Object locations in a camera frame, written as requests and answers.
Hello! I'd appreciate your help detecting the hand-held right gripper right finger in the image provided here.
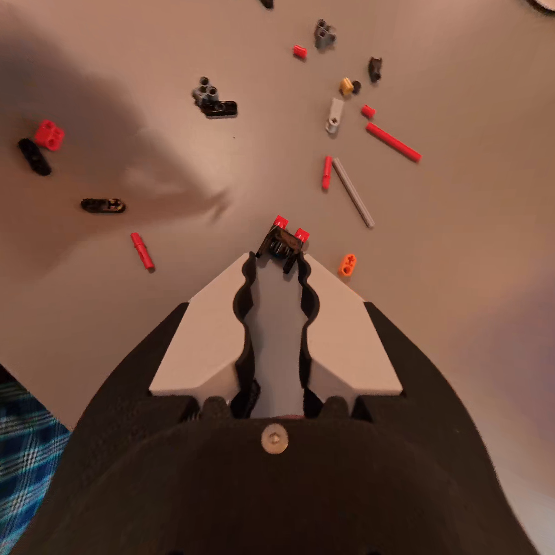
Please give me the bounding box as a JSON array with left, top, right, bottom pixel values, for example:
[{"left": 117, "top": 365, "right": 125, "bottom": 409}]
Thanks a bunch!
[{"left": 297, "top": 253, "right": 404, "bottom": 418}]

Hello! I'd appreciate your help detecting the light grey axle connector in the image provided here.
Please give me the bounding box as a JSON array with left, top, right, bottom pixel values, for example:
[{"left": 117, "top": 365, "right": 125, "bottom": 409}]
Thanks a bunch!
[{"left": 325, "top": 97, "right": 344, "bottom": 135}]

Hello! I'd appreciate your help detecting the long grey axle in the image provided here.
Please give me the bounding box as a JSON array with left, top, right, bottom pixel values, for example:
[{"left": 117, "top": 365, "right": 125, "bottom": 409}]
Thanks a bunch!
[{"left": 332, "top": 157, "right": 375, "bottom": 229}]

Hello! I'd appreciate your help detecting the long red axle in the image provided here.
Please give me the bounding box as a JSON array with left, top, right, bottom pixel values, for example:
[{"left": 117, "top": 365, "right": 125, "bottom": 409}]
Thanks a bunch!
[{"left": 365, "top": 122, "right": 422, "bottom": 164}]

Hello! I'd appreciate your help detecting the black frame with red pins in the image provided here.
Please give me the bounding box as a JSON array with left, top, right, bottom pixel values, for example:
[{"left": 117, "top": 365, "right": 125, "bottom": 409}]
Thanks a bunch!
[{"left": 255, "top": 214, "right": 310, "bottom": 275}]

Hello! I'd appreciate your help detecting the red two-hole brick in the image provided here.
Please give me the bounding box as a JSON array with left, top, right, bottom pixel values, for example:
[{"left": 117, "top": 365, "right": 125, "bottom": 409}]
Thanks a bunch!
[{"left": 35, "top": 120, "right": 66, "bottom": 151}]

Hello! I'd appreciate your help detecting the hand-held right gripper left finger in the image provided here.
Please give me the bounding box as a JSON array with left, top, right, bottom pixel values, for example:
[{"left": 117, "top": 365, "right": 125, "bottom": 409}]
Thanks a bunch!
[{"left": 149, "top": 251, "right": 262, "bottom": 419}]

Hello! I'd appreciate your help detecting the person's blue plaid shirt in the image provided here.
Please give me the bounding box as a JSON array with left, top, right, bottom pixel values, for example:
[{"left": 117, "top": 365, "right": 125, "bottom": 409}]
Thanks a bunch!
[{"left": 0, "top": 382, "right": 72, "bottom": 555}]

